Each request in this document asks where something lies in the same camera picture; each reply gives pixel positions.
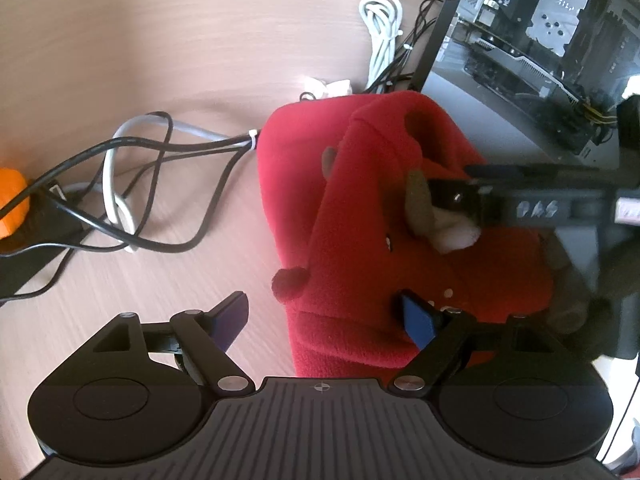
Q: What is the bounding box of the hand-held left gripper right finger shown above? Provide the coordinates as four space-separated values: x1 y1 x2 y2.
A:
390 290 570 397

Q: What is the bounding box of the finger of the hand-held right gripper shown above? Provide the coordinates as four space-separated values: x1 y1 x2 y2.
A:
427 176 504 229
465 162 532 184

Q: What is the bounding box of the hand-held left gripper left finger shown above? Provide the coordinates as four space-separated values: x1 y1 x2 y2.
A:
91 290 255 395

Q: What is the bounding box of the red fleece hoodie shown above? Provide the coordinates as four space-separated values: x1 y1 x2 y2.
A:
257 91 601 378

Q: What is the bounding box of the person's right hand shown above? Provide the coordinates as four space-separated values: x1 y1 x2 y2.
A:
542 230 603 333

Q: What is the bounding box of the glass-sided computer case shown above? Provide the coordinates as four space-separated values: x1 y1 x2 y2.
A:
412 0 640 171

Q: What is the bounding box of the white plug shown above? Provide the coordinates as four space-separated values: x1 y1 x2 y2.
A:
300 77 353 102

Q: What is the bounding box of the black monitor stand base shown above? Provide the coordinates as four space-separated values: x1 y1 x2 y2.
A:
0 185 88 303

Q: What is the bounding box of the orange plastic object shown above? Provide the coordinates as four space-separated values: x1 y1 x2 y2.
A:
0 167 32 253

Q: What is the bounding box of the long black cable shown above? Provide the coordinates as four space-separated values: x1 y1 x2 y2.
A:
0 110 257 306

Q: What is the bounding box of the black cable bundle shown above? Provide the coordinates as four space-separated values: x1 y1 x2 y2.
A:
370 0 453 95

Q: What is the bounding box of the white coiled cable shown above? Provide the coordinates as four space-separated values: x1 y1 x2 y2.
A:
359 0 407 92

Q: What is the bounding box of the grey cable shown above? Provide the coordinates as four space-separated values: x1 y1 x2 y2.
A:
102 114 258 253

